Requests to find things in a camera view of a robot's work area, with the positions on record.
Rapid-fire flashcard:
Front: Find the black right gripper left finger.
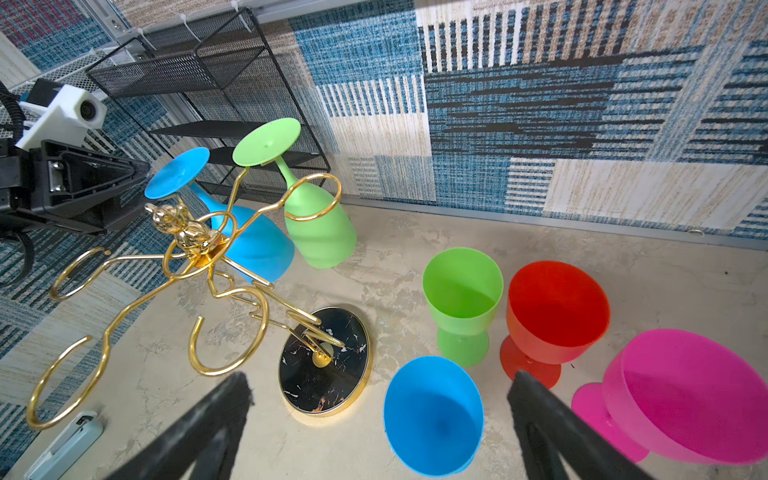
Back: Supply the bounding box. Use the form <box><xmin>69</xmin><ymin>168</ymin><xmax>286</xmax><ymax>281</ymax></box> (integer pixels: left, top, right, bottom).
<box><xmin>109</xmin><ymin>372</ymin><xmax>253</xmax><ymax>479</ymax></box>

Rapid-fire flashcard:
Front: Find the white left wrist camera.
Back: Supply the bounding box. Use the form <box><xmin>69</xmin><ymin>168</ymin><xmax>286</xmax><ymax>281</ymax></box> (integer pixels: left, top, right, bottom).
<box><xmin>15</xmin><ymin>79</ymin><xmax>107</xmax><ymax>151</ymax></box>

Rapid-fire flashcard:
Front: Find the green wine glass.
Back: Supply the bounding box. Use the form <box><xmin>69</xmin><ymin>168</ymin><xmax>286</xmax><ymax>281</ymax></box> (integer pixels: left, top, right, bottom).
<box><xmin>422</xmin><ymin>247</ymin><xmax>504</xmax><ymax>368</ymax></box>
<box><xmin>232</xmin><ymin>117</ymin><xmax>357</xmax><ymax>269</ymax></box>

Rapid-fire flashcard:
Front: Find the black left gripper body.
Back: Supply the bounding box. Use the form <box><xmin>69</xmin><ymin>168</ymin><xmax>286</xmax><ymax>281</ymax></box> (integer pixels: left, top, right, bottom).
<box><xmin>1</xmin><ymin>139</ymin><xmax>66</xmax><ymax>216</ymax></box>

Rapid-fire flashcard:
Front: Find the gold wine glass rack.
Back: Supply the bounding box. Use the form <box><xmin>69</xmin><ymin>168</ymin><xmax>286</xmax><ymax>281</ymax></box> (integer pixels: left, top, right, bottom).
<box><xmin>25</xmin><ymin>172</ymin><xmax>374</xmax><ymax>431</ymax></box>

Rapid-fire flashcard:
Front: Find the black wire shelf rack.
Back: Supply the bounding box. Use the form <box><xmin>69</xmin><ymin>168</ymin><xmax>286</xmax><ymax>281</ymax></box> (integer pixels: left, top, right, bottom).
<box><xmin>87</xmin><ymin>7</ymin><xmax>331</xmax><ymax>196</ymax></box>

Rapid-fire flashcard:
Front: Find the blue wine glass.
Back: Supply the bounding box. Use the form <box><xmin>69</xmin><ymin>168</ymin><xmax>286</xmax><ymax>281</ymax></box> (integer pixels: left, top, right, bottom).
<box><xmin>144</xmin><ymin>147</ymin><xmax>295</xmax><ymax>283</ymax></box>
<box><xmin>383</xmin><ymin>356</ymin><xmax>485</xmax><ymax>478</ymax></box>

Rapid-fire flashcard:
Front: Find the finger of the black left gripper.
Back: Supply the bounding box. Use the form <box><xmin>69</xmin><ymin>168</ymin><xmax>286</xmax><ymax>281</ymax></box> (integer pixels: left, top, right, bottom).
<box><xmin>53</xmin><ymin>142</ymin><xmax>150</xmax><ymax>207</ymax></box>
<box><xmin>1</xmin><ymin>207</ymin><xmax>140</xmax><ymax>235</ymax></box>

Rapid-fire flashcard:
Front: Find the pink wine glass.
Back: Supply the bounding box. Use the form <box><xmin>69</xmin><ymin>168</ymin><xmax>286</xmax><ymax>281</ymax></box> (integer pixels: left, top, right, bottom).
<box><xmin>571</xmin><ymin>329</ymin><xmax>767</xmax><ymax>465</ymax></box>

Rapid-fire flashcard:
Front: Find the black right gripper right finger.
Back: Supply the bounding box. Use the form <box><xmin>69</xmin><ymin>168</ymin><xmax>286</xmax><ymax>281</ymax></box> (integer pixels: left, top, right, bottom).
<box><xmin>507</xmin><ymin>371</ymin><xmax>650</xmax><ymax>479</ymax></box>

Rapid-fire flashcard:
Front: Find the light blue flat device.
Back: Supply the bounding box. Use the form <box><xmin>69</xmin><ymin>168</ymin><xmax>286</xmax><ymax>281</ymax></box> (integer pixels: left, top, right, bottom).
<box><xmin>24</xmin><ymin>411</ymin><xmax>104</xmax><ymax>480</ymax></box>

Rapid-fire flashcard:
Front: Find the red wine glass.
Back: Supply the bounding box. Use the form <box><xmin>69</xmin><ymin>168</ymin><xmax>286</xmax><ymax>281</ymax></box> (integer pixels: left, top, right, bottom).
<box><xmin>499</xmin><ymin>260</ymin><xmax>611</xmax><ymax>388</ymax></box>

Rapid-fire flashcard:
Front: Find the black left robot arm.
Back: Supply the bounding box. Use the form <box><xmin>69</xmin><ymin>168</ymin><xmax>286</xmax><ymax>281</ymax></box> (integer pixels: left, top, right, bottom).
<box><xmin>1</xmin><ymin>79</ymin><xmax>150</xmax><ymax>287</ymax></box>

